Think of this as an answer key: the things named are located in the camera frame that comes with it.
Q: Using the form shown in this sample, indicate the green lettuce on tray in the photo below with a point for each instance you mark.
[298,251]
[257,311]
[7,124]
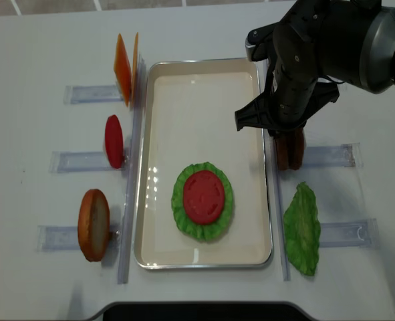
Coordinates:
[211,231]

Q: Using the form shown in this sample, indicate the clear pusher track top left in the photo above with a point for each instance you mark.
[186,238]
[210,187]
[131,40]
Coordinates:
[91,94]

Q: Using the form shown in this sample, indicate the standing green lettuce leaf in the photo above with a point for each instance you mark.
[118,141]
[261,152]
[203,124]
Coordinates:
[302,230]

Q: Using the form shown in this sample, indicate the brown meat patty rear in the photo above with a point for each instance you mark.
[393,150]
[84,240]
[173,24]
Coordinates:
[296,149]

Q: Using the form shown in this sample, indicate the bun half left rack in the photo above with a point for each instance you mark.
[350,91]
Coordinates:
[94,225]

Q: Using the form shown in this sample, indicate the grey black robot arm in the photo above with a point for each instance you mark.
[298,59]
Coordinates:
[356,45]

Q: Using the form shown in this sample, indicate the clear pusher track middle right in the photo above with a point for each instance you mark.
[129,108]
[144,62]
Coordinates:
[344,155]

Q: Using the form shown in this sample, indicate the clear pusher track bottom right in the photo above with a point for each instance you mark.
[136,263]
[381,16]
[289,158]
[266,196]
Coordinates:
[360,233]

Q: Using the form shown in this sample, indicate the red tomato slice on tray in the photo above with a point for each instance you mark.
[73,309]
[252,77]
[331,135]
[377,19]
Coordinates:
[203,197]

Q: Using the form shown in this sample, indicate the brown meat patty front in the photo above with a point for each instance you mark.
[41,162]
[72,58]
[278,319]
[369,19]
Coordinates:
[282,151]

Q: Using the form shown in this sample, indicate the white metal tray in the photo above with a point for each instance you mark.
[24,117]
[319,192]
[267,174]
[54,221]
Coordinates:
[189,125]

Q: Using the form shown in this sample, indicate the brown meat patty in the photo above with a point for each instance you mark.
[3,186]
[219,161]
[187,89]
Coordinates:
[282,151]
[296,149]

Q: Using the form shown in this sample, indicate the clear pusher track bottom left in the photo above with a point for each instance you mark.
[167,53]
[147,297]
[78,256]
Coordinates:
[57,238]

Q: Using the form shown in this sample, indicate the orange cheese slice inner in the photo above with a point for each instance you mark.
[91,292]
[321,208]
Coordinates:
[134,69]

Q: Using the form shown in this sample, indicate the orange cheese slice outer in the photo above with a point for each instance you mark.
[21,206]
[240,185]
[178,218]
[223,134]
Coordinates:
[123,70]

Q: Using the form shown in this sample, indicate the orange cheese slice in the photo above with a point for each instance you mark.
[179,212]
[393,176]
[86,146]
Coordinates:
[134,69]
[123,70]

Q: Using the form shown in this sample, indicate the clear pusher track middle left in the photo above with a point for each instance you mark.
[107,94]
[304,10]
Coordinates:
[76,162]

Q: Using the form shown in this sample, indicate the standing red tomato slice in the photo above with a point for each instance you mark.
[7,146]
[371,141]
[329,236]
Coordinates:
[113,140]

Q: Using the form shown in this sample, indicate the clear pusher track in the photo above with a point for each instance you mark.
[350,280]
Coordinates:
[344,155]
[57,238]
[91,94]
[76,162]
[360,233]

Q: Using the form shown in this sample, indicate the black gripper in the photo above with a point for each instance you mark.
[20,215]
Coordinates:
[292,93]

